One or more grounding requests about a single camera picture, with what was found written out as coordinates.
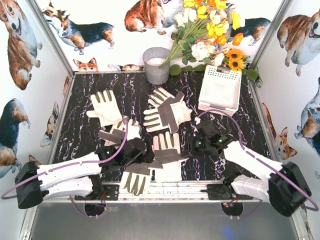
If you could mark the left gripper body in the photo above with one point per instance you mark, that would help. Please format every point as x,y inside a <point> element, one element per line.
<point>146,155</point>

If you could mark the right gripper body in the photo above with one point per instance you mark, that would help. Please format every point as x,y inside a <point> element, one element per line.
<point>191,149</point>

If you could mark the grey-strap glove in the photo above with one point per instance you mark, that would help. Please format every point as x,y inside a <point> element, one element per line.
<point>117,132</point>
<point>167,150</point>
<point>167,117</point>
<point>136,178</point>

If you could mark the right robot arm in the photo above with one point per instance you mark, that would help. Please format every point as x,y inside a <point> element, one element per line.
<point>281,185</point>

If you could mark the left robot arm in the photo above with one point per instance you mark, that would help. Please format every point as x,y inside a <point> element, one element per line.
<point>78,177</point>

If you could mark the white perforated storage basket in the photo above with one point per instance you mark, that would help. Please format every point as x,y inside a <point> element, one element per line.
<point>220,90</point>

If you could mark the far left white glove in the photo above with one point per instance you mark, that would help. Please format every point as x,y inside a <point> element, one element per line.
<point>105,108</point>

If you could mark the back centre glove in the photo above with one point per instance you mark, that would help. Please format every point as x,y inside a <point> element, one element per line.
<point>160,96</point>

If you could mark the grey metal bucket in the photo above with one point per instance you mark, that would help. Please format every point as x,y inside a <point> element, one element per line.
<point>156,65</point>

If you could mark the artificial flower bouquet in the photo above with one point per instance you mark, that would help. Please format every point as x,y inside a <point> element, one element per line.
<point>209,32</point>

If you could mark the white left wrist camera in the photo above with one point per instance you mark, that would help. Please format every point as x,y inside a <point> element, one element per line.
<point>134,131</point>

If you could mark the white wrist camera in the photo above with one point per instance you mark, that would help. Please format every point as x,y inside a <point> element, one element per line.
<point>197,120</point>
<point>134,131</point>

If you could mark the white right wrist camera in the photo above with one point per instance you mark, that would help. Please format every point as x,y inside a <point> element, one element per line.
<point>197,120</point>

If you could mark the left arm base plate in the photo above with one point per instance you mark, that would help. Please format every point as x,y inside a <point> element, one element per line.
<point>110,192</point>

